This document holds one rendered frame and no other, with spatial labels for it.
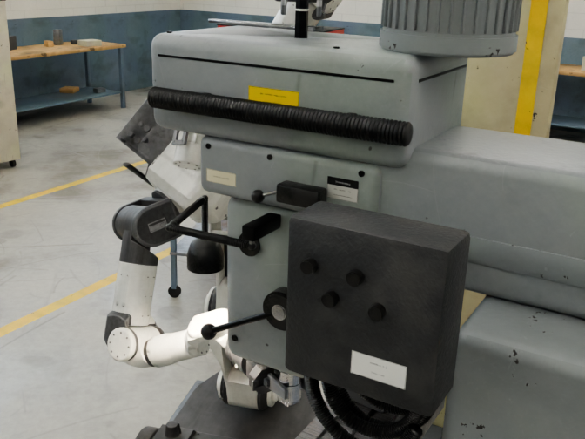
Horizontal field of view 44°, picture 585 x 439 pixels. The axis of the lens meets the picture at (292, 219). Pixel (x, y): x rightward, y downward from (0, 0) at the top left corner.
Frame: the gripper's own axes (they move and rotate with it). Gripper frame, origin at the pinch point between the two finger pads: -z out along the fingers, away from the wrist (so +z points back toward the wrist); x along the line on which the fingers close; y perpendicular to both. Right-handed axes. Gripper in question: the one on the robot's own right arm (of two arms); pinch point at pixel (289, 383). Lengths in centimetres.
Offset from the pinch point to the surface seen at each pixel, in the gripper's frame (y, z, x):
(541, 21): -59, 72, 156
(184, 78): -59, 8, -18
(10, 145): 107, 626, 100
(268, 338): -14.9, -5.2, -8.6
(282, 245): -33.1, -7.1, -7.6
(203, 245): -26.0, 14.9, -10.8
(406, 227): -50, -44, -16
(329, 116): -57, -19, -9
